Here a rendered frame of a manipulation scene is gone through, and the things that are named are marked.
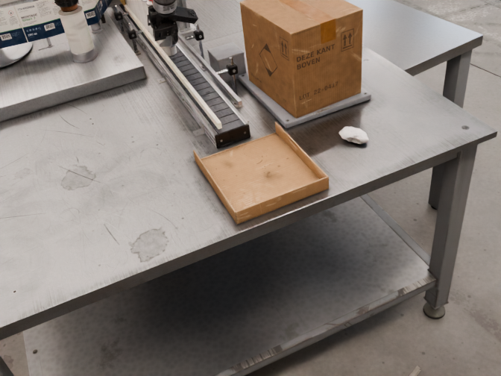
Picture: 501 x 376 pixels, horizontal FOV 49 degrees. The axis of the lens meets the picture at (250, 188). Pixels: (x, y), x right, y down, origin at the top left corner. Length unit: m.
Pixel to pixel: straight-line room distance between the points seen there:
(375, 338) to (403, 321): 0.13
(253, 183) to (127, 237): 0.35
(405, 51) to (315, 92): 0.51
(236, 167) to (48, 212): 0.52
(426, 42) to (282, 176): 0.88
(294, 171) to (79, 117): 0.79
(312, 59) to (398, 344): 1.08
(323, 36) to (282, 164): 0.37
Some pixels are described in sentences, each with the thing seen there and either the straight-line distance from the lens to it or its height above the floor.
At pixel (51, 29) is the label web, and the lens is 2.35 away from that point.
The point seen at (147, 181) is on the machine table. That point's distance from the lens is 1.55.
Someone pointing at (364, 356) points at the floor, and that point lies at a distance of 2.10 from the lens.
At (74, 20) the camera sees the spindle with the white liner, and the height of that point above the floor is 1.04.
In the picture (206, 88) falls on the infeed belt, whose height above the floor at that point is 0.88.
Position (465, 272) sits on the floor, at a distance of 2.40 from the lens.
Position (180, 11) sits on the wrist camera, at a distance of 1.91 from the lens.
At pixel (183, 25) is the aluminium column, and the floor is 0.85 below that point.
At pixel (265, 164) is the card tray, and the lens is 1.52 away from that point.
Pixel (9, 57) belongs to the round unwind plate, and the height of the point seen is 0.89.
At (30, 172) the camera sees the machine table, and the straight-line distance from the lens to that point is 1.74.
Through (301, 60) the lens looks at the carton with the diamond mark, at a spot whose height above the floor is 1.03.
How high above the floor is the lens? 1.76
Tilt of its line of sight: 40 degrees down
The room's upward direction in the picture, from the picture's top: 8 degrees counter-clockwise
